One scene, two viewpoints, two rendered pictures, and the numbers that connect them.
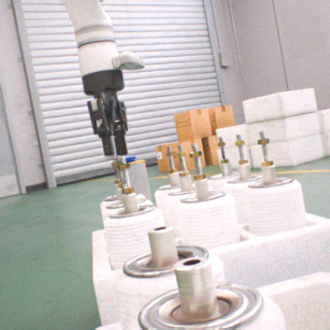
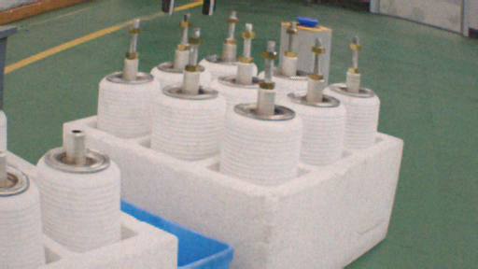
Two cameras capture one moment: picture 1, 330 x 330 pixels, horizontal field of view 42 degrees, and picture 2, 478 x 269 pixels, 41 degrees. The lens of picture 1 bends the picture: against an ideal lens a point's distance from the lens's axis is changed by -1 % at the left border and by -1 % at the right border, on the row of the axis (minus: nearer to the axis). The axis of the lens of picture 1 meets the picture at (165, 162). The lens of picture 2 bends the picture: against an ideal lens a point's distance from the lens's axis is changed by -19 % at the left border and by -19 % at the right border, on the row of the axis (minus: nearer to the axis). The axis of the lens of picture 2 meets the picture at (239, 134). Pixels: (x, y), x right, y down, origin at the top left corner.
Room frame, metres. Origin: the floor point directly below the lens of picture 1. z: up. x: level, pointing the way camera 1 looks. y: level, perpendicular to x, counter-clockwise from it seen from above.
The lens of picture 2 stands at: (0.06, -0.79, 0.47)
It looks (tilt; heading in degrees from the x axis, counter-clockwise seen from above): 16 degrees down; 45
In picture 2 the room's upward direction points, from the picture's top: 5 degrees clockwise
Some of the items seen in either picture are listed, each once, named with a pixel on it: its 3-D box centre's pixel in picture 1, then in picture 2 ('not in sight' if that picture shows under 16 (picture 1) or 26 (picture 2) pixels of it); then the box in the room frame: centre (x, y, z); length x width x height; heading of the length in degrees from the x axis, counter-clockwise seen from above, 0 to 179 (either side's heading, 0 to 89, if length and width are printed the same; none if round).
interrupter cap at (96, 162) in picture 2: not in sight; (76, 160); (0.41, -0.22, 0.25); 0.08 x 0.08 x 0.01
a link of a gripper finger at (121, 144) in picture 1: (121, 146); (208, 4); (0.84, 0.08, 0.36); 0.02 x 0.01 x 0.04; 77
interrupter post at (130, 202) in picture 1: (130, 204); (130, 69); (0.69, 0.07, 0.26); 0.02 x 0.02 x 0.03
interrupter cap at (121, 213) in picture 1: (132, 212); (129, 77); (0.69, 0.07, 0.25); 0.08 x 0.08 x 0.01
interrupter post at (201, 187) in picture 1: (202, 189); (190, 83); (0.71, -0.05, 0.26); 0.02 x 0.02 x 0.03
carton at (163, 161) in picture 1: (173, 156); not in sight; (4.88, -0.10, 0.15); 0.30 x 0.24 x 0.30; 121
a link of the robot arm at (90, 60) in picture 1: (108, 55); not in sight; (0.80, 0.07, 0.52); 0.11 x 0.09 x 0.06; 77
